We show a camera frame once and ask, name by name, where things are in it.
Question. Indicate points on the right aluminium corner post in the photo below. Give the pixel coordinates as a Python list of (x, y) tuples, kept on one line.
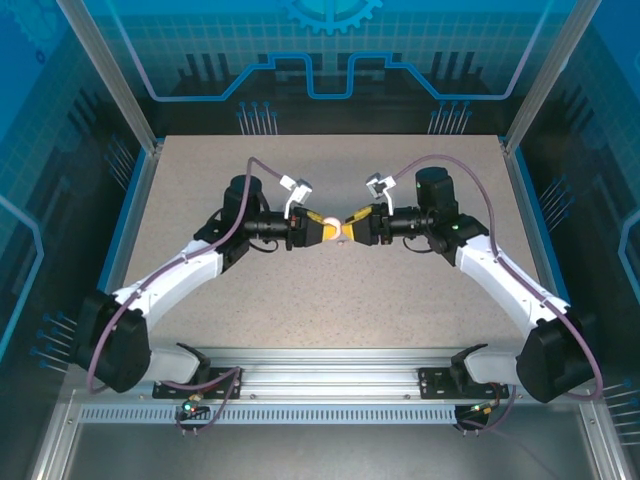
[(550, 75)]

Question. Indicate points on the left aluminium side rail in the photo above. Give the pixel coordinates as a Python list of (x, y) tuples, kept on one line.
[(137, 220)]

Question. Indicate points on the left connector board green light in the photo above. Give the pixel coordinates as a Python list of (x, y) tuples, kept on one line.
[(189, 407)]

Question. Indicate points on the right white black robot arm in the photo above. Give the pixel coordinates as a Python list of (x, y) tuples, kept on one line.
[(500, 275)]

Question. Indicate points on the left aluminium corner post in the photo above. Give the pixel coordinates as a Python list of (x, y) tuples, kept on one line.
[(107, 75)]

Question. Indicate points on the aluminium side rail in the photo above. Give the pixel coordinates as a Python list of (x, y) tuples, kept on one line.
[(137, 220), (527, 220)]

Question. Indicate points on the aluminium corner post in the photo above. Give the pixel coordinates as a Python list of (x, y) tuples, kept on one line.
[(107, 75), (550, 75)]

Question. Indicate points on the right aluminium side rail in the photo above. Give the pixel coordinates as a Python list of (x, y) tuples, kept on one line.
[(527, 220)]

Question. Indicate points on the aluminium base frame rail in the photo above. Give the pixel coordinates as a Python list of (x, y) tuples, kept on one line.
[(325, 375)]

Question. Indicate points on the connector board green light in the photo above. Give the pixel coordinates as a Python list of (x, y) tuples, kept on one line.
[(189, 407), (480, 409)]

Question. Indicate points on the right connector board green light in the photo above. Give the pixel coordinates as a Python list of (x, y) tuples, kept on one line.
[(480, 409)]

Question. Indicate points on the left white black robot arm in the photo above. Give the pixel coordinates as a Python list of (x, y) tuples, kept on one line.
[(170, 275)]

